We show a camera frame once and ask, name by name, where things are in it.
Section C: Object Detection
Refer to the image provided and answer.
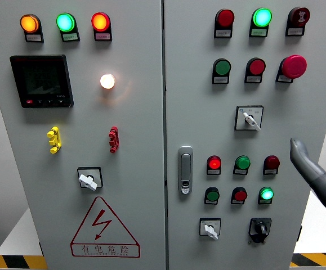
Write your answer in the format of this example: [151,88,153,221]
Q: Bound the pale grey cabinet door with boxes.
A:
[0,0,167,270]
[163,0,326,270]

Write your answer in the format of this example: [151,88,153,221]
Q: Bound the red warning triangle sticker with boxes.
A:
[70,196,141,258]

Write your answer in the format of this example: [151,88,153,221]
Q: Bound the dark red buzzer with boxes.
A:
[288,6,311,28]

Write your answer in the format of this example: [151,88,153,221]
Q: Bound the white glowing lamp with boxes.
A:
[100,73,116,90]

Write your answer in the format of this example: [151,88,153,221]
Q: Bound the small red push button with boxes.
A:
[231,187,248,202]

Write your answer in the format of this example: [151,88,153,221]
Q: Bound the large yellow indicator lamp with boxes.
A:
[20,13,41,34]

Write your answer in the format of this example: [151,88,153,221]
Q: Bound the large lit red lamp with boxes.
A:
[91,12,111,32]

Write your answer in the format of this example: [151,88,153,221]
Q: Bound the large red stop button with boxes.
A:
[280,55,307,80]

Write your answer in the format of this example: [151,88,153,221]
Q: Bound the white-handle switch black-rimmed plate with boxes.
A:
[77,166,104,192]

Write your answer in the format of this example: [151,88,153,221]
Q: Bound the small unlit green lamp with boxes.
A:
[234,155,251,170]

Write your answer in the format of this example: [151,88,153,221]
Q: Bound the large white-handle turn switch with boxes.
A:
[234,105,264,132]

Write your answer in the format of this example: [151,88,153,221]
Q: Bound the small lit green lamp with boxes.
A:
[258,186,275,201]

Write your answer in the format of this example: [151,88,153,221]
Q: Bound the large green push button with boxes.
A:
[212,58,232,77]

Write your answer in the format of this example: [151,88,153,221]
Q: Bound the small lit red lamp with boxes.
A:
[207,155,222,170]

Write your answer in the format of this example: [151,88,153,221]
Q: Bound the large red push button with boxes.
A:
[245,57,266,76]

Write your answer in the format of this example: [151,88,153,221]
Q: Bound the large green indicator lamp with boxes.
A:
[56,12,77,33]
[252,7,273,28]

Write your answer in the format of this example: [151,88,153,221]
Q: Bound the small yellow handle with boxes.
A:
[46,126,62,154]

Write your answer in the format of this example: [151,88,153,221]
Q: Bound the small green push button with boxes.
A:
[204,187,220,202]

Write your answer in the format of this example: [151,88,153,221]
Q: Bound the small dark red lamp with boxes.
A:
[264,155,281,170]

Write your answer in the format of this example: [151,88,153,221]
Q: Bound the black display meter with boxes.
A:
[10,55,74,109]

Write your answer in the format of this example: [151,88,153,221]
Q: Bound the silver door lock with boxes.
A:
[178,145,194,195]

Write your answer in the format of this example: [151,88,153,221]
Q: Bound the black yellow striped tape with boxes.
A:
[289,253,326,268]
[0,254,48,270]

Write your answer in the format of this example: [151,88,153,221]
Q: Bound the small white-handle turn switch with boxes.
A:
[199,218,222,241]

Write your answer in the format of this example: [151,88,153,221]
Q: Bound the black-handle turn switch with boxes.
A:
[248,218,273,244]

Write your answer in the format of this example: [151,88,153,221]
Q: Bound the large unlit red lamp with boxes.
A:
[215,8,235,29]

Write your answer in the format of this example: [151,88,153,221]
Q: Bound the small red handle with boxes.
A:
[108,126,120,154]

